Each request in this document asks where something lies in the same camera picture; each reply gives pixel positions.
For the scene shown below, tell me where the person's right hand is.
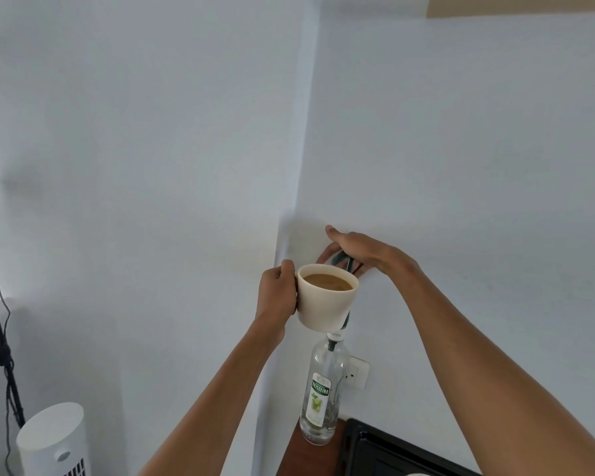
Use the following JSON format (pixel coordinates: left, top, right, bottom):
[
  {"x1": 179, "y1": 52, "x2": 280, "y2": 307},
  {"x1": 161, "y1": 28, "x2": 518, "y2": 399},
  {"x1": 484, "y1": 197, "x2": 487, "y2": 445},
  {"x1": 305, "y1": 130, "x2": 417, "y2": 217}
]
[{"x1": 316, "y1": 225, "x2": 419, "y2": 284}]

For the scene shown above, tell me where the person's left hand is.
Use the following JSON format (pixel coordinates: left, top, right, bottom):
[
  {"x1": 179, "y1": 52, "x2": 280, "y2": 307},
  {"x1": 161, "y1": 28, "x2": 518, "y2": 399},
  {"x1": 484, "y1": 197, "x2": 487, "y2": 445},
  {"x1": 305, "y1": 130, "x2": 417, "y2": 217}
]
[{"x1": 254, "y1": 259, "x2": 299, "y2": 337}]

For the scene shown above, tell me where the white ceramic cup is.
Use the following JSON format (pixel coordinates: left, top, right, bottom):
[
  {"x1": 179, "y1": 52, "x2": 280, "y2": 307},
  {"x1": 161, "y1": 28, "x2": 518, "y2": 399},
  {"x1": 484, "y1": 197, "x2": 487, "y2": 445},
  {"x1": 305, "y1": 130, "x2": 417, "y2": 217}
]
[{"x1": 295, "y1": 264, "x2": 361, "y2": 333}]

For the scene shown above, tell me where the person's right forearm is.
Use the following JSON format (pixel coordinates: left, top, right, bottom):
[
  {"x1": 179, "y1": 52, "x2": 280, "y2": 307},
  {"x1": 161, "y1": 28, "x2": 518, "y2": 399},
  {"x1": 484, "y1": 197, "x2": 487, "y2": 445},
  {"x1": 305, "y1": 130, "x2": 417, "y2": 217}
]
[{"x1": 388, "y1": 260, "x2": 595, "y2": 476}]

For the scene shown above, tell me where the person's left forearm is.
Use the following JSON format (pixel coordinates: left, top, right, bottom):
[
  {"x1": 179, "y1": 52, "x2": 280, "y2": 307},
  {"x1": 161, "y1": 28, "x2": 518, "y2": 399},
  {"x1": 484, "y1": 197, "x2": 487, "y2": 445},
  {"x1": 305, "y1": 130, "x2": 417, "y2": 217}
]
[{"x1": 138, "y1": 323, "x2": 286, "y2": 476}]

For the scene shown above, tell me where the brown milky coffee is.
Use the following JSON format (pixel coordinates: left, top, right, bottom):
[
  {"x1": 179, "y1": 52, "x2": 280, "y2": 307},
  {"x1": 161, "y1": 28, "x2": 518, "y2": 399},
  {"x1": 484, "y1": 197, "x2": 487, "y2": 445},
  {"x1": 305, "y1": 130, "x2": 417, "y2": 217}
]
[{"x1": 303, "y1": 274, "x2": 353, "y2": 292}]

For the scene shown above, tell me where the clear glass syrup bottle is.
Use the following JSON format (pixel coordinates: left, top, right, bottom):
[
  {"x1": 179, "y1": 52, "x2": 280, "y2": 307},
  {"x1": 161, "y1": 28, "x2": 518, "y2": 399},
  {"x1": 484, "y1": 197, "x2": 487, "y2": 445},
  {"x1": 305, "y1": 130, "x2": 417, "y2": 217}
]
[{"x1": 299, "y1": 330, "x2": 352, "y2": 447}]

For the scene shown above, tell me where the brown wooden cabinet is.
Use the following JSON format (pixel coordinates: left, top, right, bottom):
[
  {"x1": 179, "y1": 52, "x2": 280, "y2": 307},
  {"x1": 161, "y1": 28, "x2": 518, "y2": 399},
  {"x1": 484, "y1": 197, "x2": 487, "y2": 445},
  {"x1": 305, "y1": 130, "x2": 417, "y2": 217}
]
[{"x1": 277, "y1": 416, "x2": 350, "y2": 476}]

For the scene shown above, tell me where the black kitchen appliance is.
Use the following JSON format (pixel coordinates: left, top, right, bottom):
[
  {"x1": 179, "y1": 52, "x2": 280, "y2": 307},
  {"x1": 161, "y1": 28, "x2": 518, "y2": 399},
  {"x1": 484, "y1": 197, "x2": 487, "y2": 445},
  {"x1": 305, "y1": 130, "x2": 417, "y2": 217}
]
[{"x1": 338, "y1": 418, "x2": 483, "y2": 476}]

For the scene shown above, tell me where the white tower fan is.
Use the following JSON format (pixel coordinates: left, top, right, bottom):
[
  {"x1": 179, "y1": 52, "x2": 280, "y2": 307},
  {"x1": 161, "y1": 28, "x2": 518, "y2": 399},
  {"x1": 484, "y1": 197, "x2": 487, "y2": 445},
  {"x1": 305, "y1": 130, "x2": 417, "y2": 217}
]
[{"x1": 16, "y1": 402, "x2": 91, "y2": 476}]

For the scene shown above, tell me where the white wall socket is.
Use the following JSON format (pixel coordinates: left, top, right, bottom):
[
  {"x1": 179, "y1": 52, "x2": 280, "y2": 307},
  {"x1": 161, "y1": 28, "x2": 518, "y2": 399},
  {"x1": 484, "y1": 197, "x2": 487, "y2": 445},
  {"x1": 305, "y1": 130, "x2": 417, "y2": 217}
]
[{"x1": 346, "y1": 356, "x2": 372, "y2": 391}]

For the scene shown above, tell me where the black stand with cable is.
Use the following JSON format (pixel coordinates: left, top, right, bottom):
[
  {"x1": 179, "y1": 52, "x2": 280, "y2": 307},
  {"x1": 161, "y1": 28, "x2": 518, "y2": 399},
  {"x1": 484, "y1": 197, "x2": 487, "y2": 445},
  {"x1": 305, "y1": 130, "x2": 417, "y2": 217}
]
[{"x1": 0, "y1": 247, "x2": 27, "y2": 430}]

